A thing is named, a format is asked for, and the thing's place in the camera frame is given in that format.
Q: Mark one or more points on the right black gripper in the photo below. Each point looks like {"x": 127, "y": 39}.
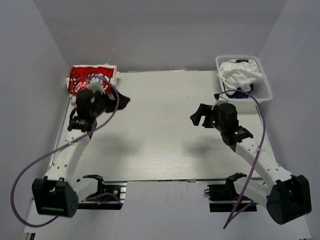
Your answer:
{"x": 203, "y": 110}

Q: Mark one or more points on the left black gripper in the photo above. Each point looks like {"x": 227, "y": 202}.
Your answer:
{"x": 111, "y": 103}

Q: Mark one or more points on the white logo t-shirt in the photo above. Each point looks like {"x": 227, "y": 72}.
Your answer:
{"x": 80, "y": 76}

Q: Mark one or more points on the white t-shirt with tag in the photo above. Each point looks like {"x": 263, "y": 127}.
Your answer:
{"x": 238, "y": 74}

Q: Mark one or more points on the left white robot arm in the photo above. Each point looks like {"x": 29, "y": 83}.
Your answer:
{"x": 57, "y": 193}

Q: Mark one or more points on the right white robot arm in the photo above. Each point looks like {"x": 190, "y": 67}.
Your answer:
{"x": 285, "y": 196}

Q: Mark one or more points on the folded printed white t-shirt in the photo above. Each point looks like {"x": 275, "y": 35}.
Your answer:
{"x": 72, "y": 98}

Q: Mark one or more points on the blue t-shirt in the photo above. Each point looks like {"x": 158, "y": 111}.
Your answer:
{"x": 240, "y": 95}

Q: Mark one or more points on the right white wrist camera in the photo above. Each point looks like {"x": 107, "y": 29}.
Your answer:
{"x": 222, "y": 99}

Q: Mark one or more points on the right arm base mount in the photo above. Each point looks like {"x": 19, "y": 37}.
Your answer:
{"x": 223, "y": 196}

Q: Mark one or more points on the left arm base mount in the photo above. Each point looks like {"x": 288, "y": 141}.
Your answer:
{"x": 110, "y": 193}

